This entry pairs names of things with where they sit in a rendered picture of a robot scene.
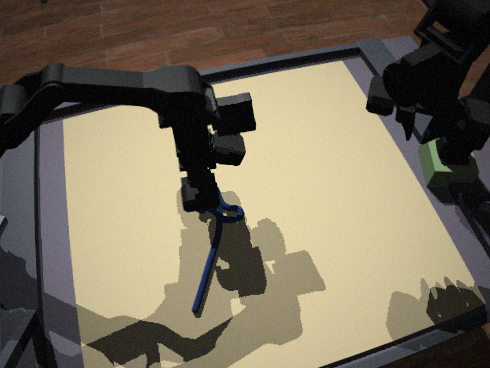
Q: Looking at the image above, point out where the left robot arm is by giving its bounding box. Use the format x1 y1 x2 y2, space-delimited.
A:
0 62 256 170

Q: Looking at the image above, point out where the blue rope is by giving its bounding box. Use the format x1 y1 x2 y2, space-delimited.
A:
192 188 244 314

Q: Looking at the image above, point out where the cream work mat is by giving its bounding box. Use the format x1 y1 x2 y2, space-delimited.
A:
63 61 486 368

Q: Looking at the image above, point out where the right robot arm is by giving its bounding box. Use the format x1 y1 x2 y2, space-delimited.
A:
383 0 490 166

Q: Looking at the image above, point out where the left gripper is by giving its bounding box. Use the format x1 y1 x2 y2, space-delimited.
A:
175 136 220 212

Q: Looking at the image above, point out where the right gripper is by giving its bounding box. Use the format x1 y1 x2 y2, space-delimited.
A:
366 75 490 145

